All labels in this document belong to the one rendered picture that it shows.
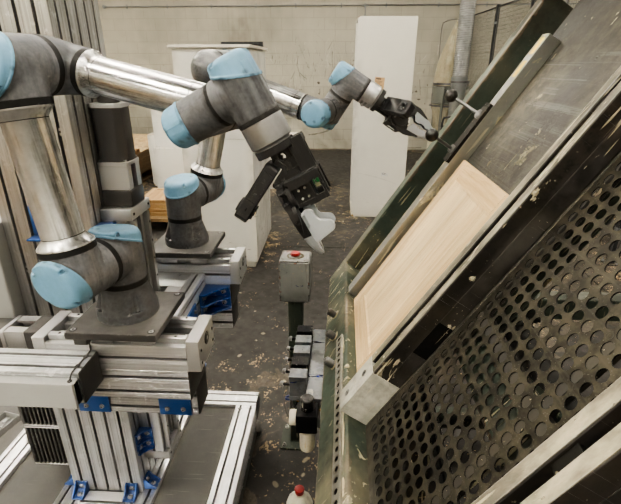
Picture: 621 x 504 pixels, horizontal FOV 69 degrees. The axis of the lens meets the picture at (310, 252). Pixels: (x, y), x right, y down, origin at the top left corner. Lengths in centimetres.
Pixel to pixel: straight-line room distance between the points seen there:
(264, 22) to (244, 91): 878
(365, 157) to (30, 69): 433
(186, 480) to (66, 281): 109
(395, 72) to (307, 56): 456
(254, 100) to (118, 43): 959
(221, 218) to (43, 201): 287
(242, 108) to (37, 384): 81
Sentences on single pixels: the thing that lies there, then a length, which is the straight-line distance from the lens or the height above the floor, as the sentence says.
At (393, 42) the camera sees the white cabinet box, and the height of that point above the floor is 182.
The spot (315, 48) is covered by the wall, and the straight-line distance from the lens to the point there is 940.
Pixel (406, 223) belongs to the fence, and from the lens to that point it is 148.
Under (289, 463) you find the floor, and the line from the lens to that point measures 221.
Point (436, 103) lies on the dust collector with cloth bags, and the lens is 719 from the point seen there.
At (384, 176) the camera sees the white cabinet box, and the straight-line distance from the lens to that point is 515.
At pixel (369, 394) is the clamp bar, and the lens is 103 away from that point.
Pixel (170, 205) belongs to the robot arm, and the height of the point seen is 119.
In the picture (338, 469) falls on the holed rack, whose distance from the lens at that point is 99.
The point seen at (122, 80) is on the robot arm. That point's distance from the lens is 102.
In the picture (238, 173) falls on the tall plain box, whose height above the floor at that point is 82.
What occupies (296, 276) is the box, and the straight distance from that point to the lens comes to 175.
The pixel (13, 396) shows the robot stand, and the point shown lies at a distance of 131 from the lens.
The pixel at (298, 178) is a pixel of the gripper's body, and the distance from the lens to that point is 76.
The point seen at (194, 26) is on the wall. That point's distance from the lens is 980.
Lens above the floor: 163
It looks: 23 degrees down
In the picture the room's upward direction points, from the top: straight up
